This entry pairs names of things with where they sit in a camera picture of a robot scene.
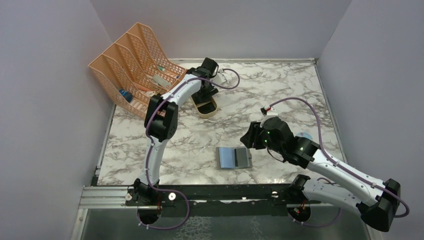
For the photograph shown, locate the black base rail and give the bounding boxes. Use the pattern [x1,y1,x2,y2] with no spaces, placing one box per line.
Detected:
[124,183,312,223]

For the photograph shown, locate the grey leather card holder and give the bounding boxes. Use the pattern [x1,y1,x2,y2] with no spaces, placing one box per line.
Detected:
[216,147,253,170]

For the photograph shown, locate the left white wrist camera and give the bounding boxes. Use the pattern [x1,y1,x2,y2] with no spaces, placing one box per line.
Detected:
[213,69,228,85]

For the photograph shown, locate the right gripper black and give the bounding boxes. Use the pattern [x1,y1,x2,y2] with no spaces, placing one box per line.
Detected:
[241,121,285,155]

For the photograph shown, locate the stack of credit cards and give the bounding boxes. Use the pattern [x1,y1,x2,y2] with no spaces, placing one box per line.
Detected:
[197,101,216,115]

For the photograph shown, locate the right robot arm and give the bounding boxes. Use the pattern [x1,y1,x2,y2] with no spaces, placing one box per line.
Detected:
[240,116,401,232]

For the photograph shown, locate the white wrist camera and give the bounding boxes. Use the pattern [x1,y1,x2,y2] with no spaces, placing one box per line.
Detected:
[260,106,278,127]
[213,69,228,85]

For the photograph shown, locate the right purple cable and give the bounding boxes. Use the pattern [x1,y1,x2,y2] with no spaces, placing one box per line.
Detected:
[264,96,410,228]

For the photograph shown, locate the blue item in organizer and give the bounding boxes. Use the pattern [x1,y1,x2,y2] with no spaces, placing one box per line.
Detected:
[118,89,134,103]

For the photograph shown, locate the white tube in organizer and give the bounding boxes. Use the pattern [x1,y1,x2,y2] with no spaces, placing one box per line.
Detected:
[147,74,172,91]

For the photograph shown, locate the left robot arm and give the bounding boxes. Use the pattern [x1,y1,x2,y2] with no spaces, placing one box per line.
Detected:
[130,57,219,206]

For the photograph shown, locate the beige oval tray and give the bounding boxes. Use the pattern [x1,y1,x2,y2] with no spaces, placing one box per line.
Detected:
[190,96,218,119]

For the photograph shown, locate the orange plastic file organizer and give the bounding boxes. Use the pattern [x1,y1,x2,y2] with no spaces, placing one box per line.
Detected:
[88,22,188,119]

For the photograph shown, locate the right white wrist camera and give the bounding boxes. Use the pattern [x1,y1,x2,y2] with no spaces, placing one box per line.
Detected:
[260,106,278,127]

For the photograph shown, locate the green capped marker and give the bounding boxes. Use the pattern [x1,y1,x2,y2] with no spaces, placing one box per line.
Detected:
[157,65,167,73]

